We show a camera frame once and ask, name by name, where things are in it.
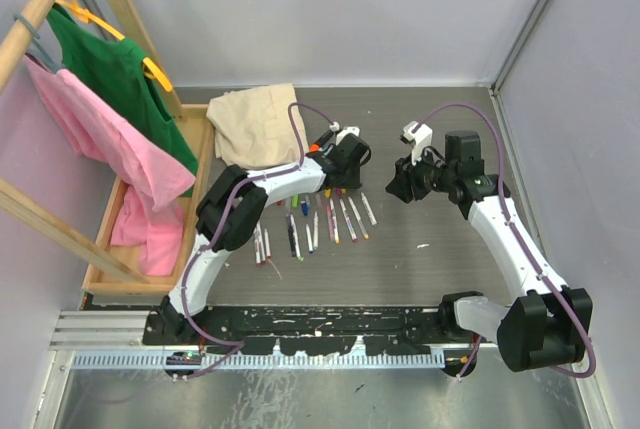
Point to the yellow hanger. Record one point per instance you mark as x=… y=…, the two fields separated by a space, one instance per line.
x=105 y=29

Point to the grey cap white marker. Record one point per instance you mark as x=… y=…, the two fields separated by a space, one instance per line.
x=368 y=208

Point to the dark purple clear pen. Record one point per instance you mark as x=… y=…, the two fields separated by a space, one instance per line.
x=290 y=235

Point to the grey hanger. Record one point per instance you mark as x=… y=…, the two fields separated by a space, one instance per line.
x=47 y=60

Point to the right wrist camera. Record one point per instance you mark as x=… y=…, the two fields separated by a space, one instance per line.
x=418 y=137

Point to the orange black highlighter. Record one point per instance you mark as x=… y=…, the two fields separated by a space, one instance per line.
x=321 y=142

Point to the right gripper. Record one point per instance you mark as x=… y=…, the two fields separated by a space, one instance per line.
x=401 y=186

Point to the wooden clothes rack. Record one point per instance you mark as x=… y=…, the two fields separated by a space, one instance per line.
x=111 y=269

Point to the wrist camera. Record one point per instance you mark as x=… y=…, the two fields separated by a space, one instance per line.
x=418 y=137
x=339 y=132

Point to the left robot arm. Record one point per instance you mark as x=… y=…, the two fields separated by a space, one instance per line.
x=227 y=216

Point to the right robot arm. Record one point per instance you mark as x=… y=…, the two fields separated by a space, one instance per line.
x=547 y=323

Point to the pink shirt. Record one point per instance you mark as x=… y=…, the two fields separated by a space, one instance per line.
x=150 y=217

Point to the blue end white marker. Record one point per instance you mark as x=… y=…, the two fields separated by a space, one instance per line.
x=309 y=239

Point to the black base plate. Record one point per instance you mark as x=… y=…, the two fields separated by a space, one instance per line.
x=313 y=331

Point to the green cap rainbow pen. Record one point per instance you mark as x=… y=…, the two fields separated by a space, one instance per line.
x=297 y=248

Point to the lilac pen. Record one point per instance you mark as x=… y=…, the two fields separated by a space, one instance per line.
x=330 y=223

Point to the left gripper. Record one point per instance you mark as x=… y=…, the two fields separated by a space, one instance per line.
x=352 y=183

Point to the beige folded cloth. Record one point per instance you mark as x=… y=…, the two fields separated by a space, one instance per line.
x=255 y=129

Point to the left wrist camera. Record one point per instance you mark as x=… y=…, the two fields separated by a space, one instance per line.
x=339 y=132

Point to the grey end white marker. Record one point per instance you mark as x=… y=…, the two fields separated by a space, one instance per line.
x=315 y=231

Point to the red cap white pen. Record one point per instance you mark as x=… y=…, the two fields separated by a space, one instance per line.
x=267 y=245

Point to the grey cable duct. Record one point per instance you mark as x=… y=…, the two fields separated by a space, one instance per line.
x=165 y=359

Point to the green shirt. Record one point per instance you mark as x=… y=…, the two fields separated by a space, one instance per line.
x=114 y=72

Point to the yellow end rainbow pen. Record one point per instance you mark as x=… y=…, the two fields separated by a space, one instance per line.
x=334 y=221

